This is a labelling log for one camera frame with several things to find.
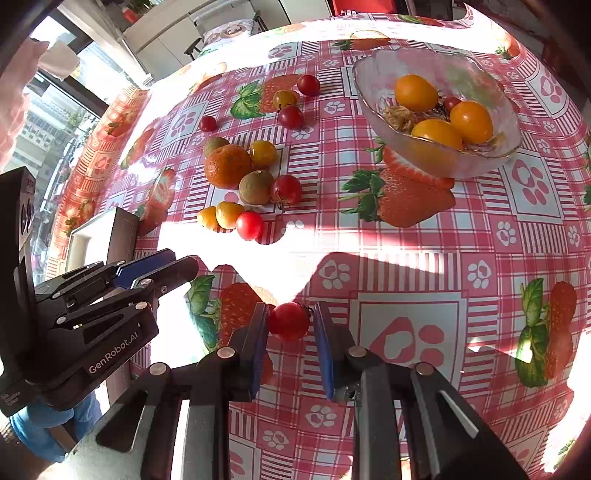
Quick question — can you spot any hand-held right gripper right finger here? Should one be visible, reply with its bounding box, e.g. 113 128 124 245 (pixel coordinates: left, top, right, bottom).
313 302 532 480

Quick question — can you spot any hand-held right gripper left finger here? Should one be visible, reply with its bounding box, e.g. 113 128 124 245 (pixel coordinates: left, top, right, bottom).
95 302 270 480

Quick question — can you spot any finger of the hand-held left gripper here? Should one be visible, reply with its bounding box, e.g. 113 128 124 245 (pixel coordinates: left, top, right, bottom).
36 248 176 297
50 255 200 329

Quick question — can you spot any clear glass bowl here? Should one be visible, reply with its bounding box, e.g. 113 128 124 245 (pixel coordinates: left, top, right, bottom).
352 47 521 180

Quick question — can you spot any white box with dark side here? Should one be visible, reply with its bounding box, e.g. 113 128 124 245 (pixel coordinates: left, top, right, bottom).
65 207 140 273

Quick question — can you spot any person's blue jeans leg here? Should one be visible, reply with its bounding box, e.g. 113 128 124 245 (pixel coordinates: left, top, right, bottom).
9 390 102 462

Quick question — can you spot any green-brown round fruit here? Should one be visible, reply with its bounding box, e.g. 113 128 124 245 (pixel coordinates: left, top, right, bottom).
239 170 275 206

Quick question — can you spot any orange mandarin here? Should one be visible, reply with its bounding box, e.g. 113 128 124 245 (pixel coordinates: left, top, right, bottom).
204 144 253 189

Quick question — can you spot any red checkered fruit-print tablecloth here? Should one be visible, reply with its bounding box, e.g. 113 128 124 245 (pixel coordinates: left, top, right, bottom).
48 4 591 480

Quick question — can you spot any pink curtain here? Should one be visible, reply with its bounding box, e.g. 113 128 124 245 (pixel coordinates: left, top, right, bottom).
0 39 51 167

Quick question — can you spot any white cabinet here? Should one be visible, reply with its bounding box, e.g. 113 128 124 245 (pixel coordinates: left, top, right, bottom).
122 4 208 81

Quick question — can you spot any metal folding chair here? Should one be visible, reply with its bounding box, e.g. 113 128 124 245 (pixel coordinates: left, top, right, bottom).
185 11 269 58

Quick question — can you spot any orange kumquat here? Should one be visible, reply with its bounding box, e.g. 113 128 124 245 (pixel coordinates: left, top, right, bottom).
450 100 495 145
411 119 464 151
394 75 439 113

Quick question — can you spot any dried papery husk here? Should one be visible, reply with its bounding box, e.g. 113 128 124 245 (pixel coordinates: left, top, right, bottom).
383 105 416 132

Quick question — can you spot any printed seat cushion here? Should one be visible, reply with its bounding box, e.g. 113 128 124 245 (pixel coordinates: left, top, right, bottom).
203 21 259 47

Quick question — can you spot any potted plant in orange pot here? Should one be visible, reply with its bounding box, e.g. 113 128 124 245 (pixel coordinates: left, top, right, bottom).
122 0 153 24

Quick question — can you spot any red plastic chair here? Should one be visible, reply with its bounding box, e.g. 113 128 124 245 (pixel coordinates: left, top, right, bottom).
330 0 398 17

